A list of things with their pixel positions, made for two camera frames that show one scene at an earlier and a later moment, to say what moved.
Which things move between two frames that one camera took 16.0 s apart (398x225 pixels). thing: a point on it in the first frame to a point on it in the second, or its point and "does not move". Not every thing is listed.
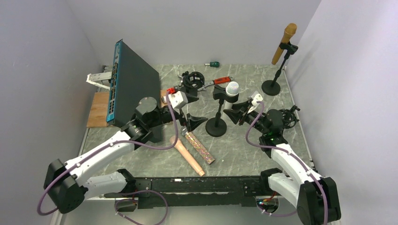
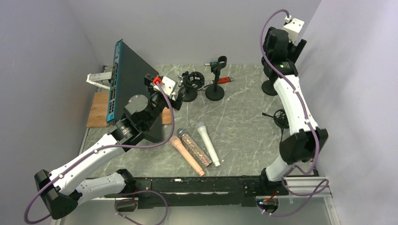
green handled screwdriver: x=213 y=64 does not move
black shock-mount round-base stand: x=192 y=82 does not move
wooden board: x=98 y=112 does not move
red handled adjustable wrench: x=216 y=81 does not move
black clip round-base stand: x=217 y=127 to x=215 y=92
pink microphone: x=180 y=146 does not move
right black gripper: x=235 y=115 to x=292 y=56
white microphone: x=232 y=89 to x=202 y=127
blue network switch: x=133 y=78 does not move
